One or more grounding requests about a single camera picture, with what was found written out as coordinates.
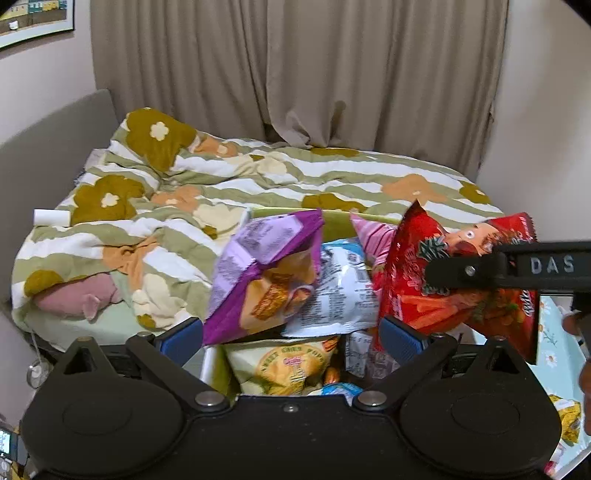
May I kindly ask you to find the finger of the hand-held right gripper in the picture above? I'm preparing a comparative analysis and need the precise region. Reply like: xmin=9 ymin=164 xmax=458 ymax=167
xmin=425 ymin=250 xmax=509 ymax=295

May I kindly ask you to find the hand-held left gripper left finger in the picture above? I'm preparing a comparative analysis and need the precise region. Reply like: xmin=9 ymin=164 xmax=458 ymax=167
xmin=55 ymin=318 xmax=230 ymax=412

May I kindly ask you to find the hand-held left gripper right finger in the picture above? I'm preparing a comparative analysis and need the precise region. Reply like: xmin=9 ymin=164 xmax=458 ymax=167
xmin=353 ymin=316 xmax=527 ymax=412

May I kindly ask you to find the red snack packet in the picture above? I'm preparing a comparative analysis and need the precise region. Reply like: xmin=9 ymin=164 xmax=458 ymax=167
xmin=372 ymin=199 xmax=541 ymax=365

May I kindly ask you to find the purple snack packet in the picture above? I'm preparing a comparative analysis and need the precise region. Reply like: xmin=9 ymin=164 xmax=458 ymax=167
xmin=202 ymin=209 xmax=325 ymax=347

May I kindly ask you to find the green storage box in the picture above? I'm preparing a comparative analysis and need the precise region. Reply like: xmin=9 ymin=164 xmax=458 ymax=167
xmin=202 ymin=207 xmax=407 ymax=398

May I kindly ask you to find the person's right forearm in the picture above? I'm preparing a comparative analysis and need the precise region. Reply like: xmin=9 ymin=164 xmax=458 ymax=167
xmin=579 ymin=364 xmax=591 ymax=437

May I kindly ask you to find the light green bed sheet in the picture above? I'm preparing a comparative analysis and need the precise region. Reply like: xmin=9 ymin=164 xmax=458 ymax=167
xmin=60 ymin=300 xmax=204 ymax=343

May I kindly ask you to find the orange snack packet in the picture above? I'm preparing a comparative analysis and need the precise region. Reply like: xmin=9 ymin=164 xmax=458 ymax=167
xmin=323 ymin=339 xmax=342 ymax=385

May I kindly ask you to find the white and blue snack packet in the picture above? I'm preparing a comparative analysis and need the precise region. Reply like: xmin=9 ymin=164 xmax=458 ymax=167
xmin=281 ymin=237 xmax=380 ymax=337

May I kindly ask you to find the pink snack packet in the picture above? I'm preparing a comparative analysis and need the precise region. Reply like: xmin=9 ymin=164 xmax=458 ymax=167
xmin=350 ymin=213 xmax=399 ymax=268

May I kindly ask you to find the pale yellow snack packet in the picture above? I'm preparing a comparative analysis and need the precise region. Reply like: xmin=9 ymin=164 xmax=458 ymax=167
xmin=224 ymin=337 xmax=342 ymax=397

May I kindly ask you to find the pink plush pillow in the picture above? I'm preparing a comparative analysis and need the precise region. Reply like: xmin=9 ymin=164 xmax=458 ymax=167
xmin=36 ymin=271 xmax=124 ymax=321

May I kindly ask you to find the yellow patterned snack packet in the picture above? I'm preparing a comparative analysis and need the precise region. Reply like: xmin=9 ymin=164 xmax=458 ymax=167
xmin=549 ymin=396 xmax=583 ymax=446

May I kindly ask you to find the green striped floral blanket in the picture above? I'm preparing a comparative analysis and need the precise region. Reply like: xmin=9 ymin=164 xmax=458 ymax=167
xmin=11 ymin=107 xmax=506 ymax=342

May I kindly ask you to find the white roll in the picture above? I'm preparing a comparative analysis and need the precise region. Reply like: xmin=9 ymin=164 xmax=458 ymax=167
xmin=33 ymin=209 xmax=71 ymax=228

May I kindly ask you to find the small screen device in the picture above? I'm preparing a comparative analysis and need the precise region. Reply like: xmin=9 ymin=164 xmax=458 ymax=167
xmin=0 ymin=427 xmax=29 ymax=468

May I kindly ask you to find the grey bed headboard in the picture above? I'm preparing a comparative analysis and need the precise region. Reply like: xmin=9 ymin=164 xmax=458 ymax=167
xmin=0 ymin=89 xmax=126 ymax=324

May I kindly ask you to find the beige curtain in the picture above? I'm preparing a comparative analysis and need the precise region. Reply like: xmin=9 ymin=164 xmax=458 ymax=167
xmin=90 ymin=0 xmax=509 ymax=174

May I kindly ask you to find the white cord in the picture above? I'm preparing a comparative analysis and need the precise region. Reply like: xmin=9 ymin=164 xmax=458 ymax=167
xmin=25 ymin=330 xmax=49 ymax=393

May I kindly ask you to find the wall poster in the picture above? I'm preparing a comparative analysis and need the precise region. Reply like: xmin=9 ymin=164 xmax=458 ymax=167
xmin=0 ymin=0 xmax=75 ymax=50

